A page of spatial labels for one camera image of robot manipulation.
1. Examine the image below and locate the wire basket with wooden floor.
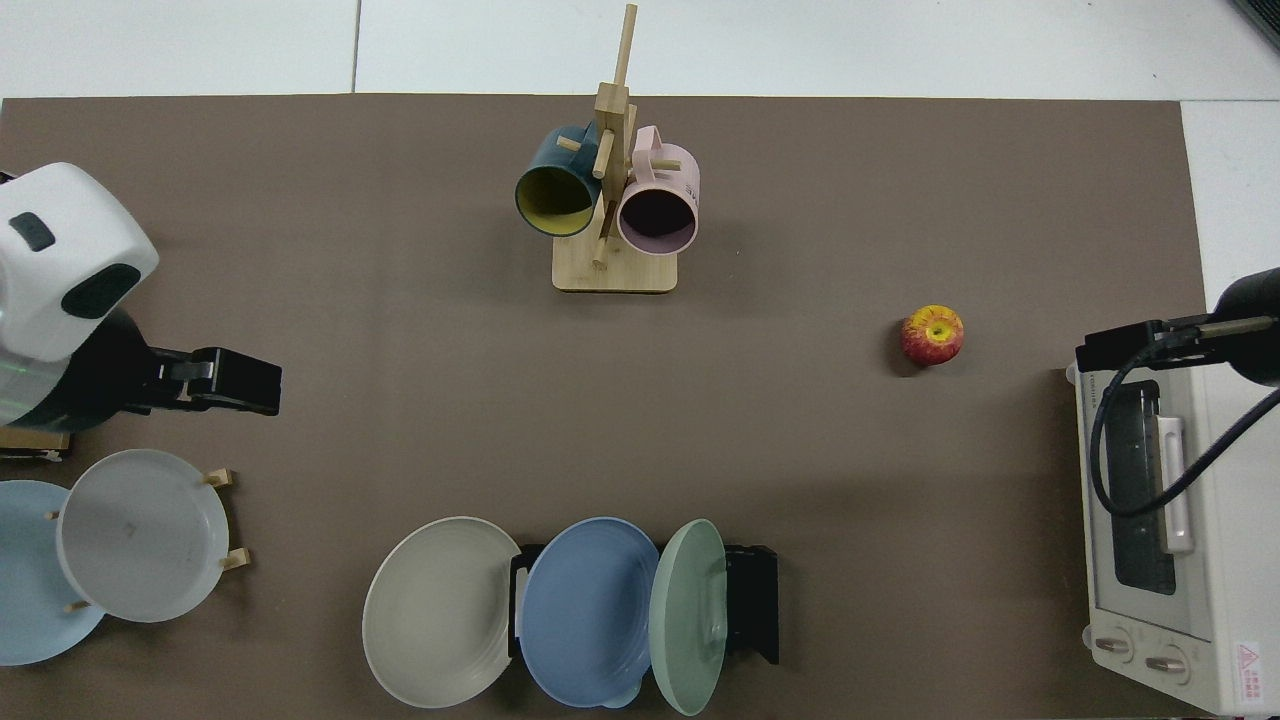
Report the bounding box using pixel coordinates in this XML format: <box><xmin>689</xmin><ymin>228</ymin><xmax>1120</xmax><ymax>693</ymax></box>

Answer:
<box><xmin>0</xmin><ymin>425</ymin><xmax>73</xmax><ymax>463</ymax></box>

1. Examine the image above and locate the red yellow apple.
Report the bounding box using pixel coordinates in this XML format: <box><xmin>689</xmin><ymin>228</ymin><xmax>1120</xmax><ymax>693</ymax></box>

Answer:
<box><xmin>899</xmin><ymin>304</ymin><xmax>966</xmax><ymax>368</ymax></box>

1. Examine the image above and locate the wooden cup stand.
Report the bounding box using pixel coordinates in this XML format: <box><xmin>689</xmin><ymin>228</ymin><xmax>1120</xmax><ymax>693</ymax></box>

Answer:
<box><xmin>552</xmin><ymin>3</ymin><xmax>683</xmax><ymax>294</ymax></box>

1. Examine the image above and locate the black dish rack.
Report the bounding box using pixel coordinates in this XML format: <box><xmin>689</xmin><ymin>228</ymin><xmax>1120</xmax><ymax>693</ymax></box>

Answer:
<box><xmin>508</xmin><ymin>543</ymin><xmax>780</xmax><ymax>666</ymax></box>

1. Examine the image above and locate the beige plate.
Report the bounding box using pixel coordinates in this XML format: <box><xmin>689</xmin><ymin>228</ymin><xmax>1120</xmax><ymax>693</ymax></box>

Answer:
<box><xmin>362</xmin><ymin>516</ymin><xmax>524</xmax><ymax>710</ymax></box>

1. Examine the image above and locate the grey plate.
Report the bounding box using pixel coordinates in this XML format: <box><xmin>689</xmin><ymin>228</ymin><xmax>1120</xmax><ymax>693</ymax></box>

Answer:
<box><xmin>56</xmin><ymin>448</ymin><xmax>231</xmax><ymax>624</ymax></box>

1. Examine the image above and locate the pale toaster oven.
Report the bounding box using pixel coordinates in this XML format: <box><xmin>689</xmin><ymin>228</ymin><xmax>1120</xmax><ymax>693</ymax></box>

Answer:
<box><xmin>1065</xmin><ymin>340</ymin><xmax>1280</xmax><ymax>717</ymax></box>

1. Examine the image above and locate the wooden plate rack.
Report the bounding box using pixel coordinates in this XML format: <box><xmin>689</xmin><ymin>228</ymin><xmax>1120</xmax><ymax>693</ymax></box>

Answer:
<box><xmin>45</xmin><ymin>467</ymin><xmax>251</xmax><ymax>614</ymax></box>

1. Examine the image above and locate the light blue plate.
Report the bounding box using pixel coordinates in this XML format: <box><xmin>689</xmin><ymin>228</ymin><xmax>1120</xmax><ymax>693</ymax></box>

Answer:
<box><xmin>0</xmin><ymin>480</ymin><xmax>107</xmax><ymax>667</ymax></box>

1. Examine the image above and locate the pink cup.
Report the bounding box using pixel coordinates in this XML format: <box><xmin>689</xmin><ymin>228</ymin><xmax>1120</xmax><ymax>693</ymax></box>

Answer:
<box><xmin>616</xmin><ymin>125</ymin><xmax>701</xmax><ymax>257</ymax></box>

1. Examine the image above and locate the dark teal cup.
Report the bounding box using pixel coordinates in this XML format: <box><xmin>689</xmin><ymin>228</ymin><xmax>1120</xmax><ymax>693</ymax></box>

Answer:
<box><xmin>514</xmin><ymin>123</ymin><xmax>604</xmax><ymax>239</ymax></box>

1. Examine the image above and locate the brown table cloth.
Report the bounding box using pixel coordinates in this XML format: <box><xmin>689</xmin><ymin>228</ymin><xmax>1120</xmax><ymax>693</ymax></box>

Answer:
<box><xmin>0</xmin><ymin>95</ymin><xmax>1208</xmax><ymax>720</ymax></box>

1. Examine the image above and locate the green plate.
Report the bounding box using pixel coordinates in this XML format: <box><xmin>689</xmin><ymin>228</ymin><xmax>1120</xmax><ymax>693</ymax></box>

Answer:
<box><xmin>648</xmin><ymin>518</ymin><xmax>729</xmax><ymax>717</ymax></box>

